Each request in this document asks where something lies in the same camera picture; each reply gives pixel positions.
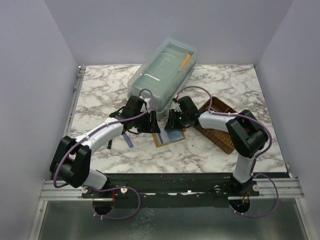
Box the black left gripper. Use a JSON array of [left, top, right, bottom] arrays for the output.
[[133, 110, 161, 134]]

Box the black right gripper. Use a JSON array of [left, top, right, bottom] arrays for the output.
[[164, 109, 189, 131]]

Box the tan card holder wallet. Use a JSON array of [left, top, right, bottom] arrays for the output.
[[152, 127, 186, 148]]

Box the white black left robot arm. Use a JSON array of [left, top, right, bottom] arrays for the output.
[[49, 96, 160, 198]]

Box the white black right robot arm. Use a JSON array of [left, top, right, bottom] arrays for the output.
[[164, 96, 272, 196]]

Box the blue red screwdriver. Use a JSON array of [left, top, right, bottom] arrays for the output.
[[123, 133, 134, 148]]

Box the black green screwdriver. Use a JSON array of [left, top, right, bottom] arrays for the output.
[[107, 140, 113, 150]]

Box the brown woven divided basket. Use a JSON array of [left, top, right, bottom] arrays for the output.
[[195, 96, 236, 155]]

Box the clear plastic storage box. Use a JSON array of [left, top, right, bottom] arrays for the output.
[[127, 38, 197, 120]]

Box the orange utility knife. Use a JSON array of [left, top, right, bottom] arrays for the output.
[[178, 53, 192, 72]]

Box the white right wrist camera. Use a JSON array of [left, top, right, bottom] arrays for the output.
[[171, 98, 181, 112]]

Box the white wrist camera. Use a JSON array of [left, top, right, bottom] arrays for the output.
[[171, 98, 181, 112], [141, 97, 152, 112]]

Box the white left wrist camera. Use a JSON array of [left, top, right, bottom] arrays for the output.
[[141, 97, 152, 112]]

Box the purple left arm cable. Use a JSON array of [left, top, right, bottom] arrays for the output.
[[52, 88, 155, 221]]

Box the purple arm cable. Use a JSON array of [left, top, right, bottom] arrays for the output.
[[174, 86, 280, 218], [52, 88, 155, 221]]

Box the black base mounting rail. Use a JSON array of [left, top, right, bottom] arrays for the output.
[[49, 172, 301, 209]]

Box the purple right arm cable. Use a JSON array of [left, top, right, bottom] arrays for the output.
[[174, 86, 280, 218]]

